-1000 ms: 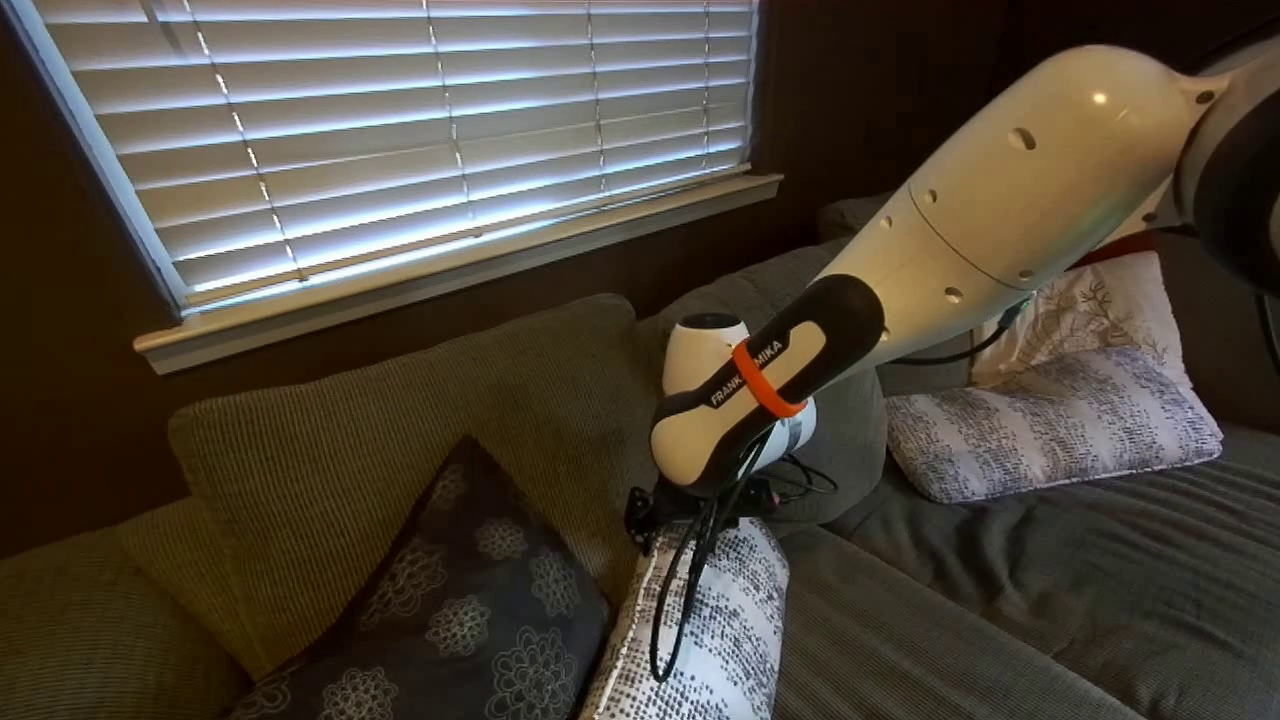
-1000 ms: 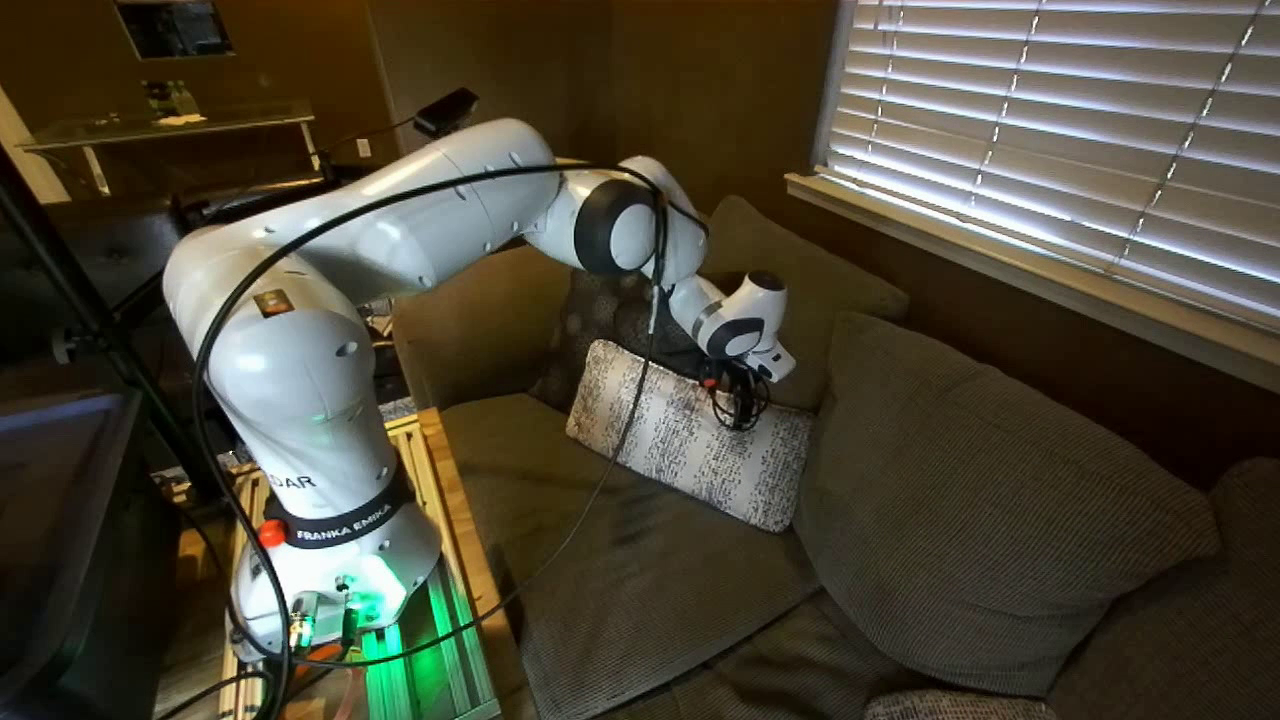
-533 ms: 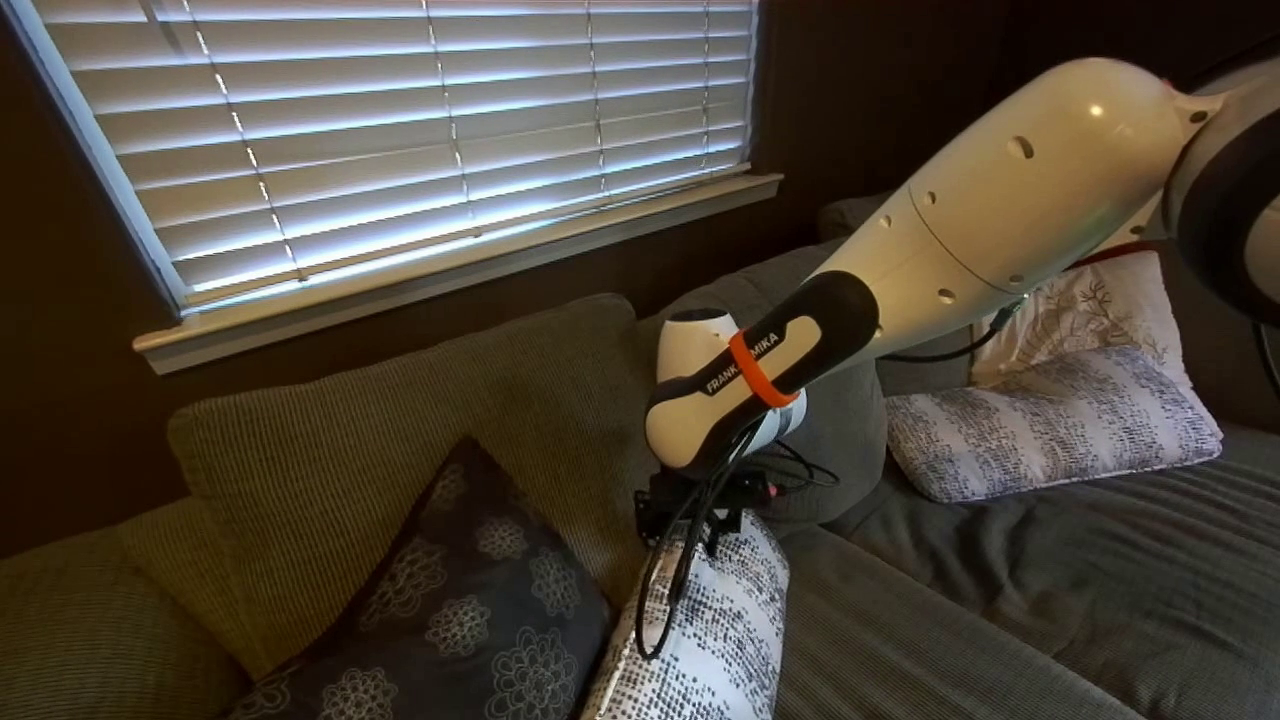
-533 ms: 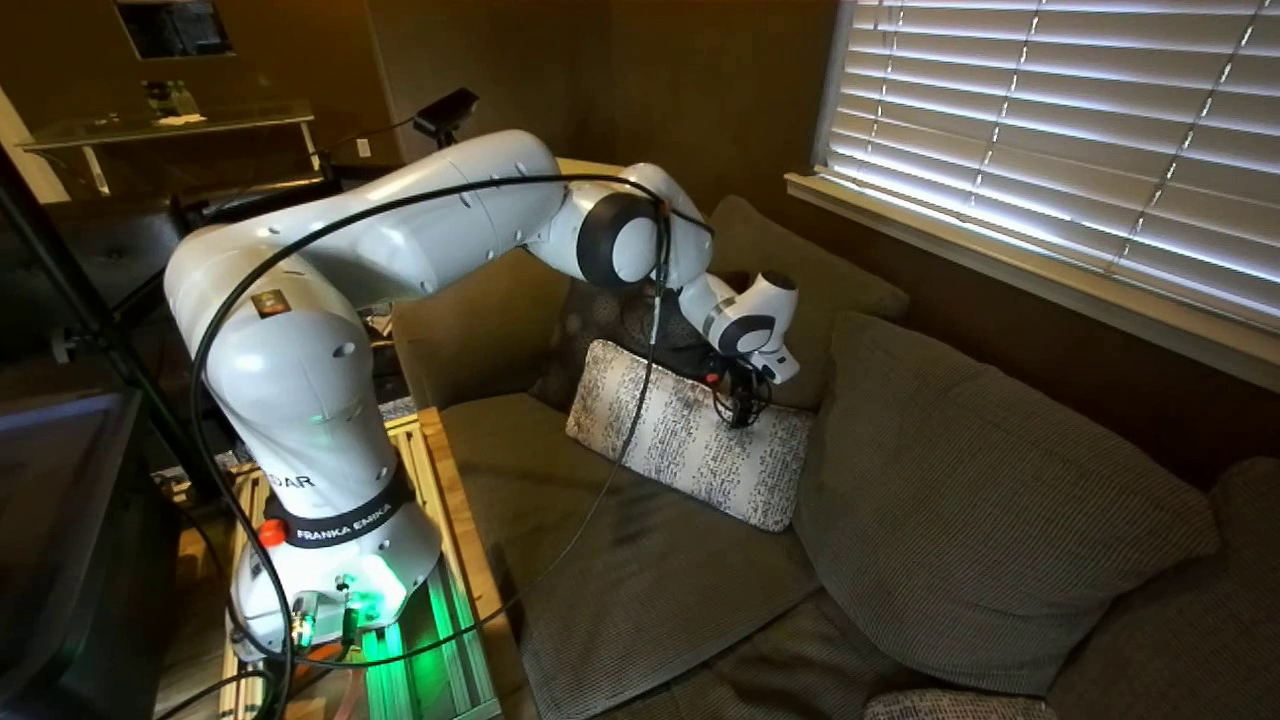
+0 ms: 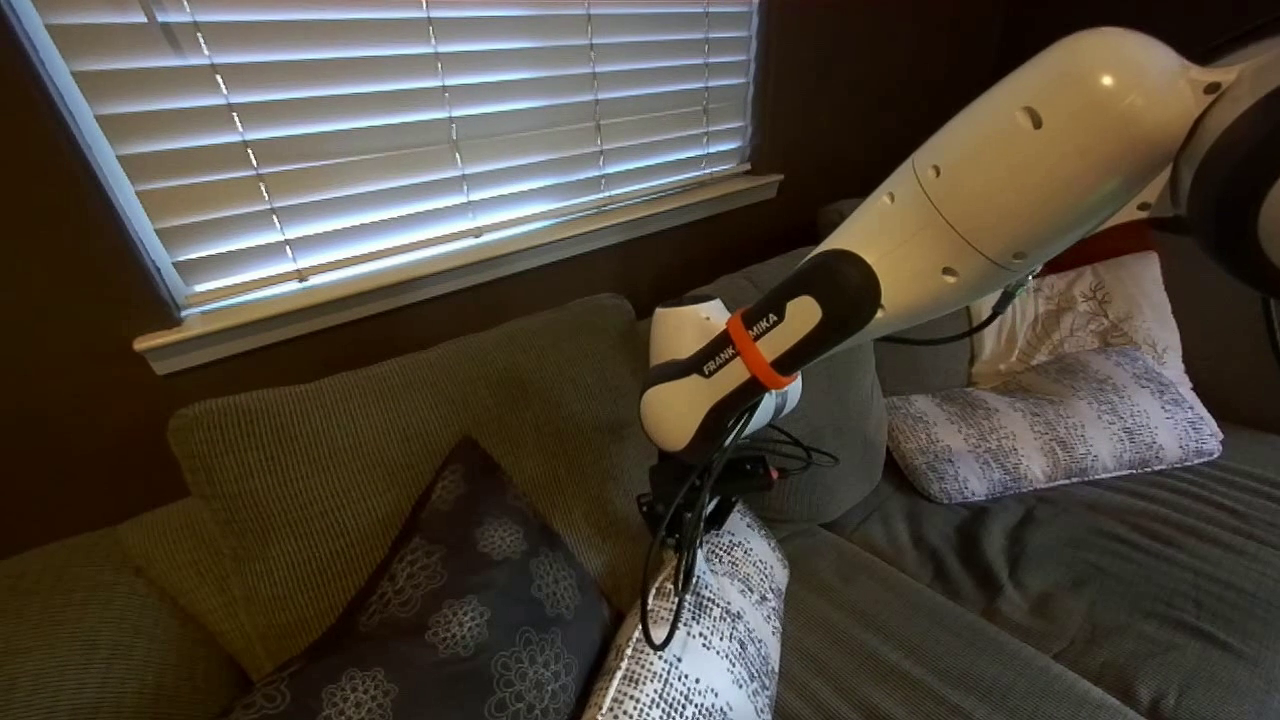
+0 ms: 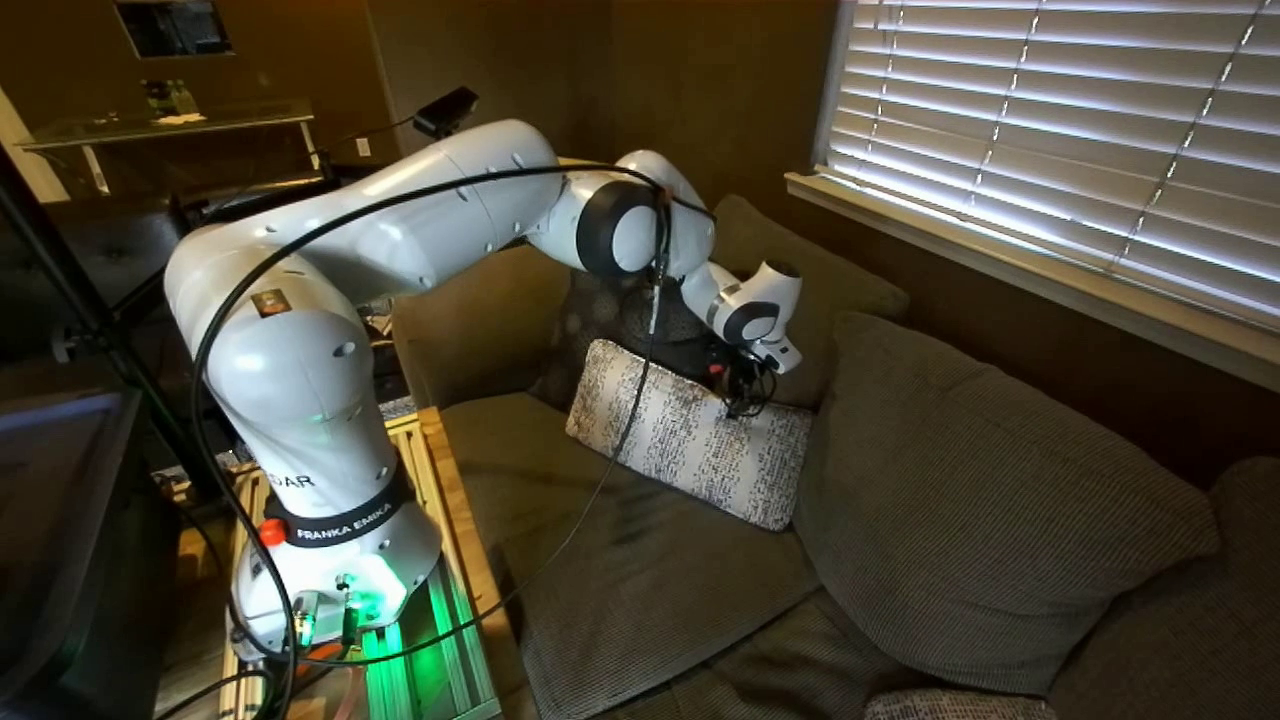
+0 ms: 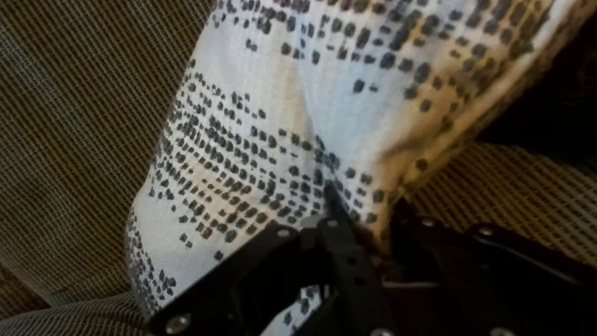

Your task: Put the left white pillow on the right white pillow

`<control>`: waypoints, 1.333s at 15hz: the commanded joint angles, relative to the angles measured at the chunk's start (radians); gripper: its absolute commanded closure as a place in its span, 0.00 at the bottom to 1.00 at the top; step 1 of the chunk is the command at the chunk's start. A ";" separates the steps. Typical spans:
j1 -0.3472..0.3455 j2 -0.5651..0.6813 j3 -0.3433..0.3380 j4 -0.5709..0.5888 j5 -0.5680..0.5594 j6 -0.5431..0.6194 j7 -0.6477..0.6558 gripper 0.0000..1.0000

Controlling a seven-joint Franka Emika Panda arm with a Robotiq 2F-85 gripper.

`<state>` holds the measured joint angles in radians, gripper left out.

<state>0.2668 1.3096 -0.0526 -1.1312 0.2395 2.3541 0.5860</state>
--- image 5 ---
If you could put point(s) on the white branch print pillow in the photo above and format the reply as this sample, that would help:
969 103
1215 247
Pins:
1095 306

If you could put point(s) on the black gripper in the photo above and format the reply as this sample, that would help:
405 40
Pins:
701 491

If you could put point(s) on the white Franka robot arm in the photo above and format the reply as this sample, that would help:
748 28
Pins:
1014 173

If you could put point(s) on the grey fabric sofa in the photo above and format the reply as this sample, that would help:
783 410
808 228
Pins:
1003 603

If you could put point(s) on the red blanket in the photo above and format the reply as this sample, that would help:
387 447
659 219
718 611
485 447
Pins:
1106 247

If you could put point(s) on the dark floral throw pillow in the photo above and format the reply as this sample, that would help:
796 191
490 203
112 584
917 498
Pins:
452 613

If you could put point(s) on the white window sill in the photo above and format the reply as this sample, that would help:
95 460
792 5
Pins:
441 272

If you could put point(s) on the white grey patterned pillow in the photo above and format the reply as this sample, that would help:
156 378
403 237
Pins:
723 643
1053 426

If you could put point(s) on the white window blind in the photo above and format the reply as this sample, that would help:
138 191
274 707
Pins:
403 120

